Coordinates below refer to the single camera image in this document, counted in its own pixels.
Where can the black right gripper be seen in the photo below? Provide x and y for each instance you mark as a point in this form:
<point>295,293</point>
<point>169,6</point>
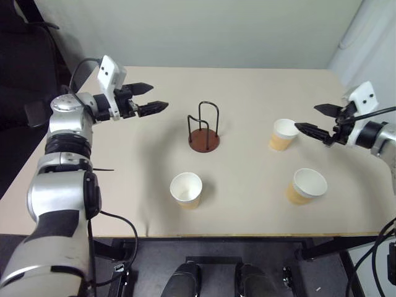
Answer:
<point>341,130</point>

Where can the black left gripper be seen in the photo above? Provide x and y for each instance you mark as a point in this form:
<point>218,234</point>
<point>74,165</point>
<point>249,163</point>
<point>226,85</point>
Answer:
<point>125,103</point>

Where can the tan paper cup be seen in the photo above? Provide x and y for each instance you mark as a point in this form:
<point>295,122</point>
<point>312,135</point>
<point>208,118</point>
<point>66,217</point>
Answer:
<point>185,190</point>
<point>309,185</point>
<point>280,142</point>

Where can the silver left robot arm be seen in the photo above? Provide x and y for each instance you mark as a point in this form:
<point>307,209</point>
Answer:
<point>62,198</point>

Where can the black office chair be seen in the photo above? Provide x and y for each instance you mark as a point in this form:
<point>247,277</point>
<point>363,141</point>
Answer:
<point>24,62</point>

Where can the white cabinet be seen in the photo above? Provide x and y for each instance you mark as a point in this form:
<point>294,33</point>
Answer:
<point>380,278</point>

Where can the dark rounded shape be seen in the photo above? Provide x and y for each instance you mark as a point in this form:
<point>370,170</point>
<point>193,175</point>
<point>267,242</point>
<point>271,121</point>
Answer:
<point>253,281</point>
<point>182,281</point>

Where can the black floor platform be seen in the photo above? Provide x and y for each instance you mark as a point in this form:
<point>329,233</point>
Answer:
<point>213,260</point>

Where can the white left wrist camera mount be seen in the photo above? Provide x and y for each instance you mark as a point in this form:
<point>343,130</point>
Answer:
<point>106,71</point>

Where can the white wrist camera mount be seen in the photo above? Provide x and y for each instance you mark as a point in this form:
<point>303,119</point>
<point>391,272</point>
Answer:
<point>106,71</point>
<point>365,96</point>

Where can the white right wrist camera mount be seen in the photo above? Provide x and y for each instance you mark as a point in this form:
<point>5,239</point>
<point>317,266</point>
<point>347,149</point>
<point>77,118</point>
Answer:
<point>365,96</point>

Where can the black table frame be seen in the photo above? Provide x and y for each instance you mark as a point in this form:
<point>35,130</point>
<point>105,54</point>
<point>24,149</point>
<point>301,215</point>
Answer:
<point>247,240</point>

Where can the black table foot bracket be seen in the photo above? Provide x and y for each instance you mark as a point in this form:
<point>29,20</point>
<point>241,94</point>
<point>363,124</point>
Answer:
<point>287,275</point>
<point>121,275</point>

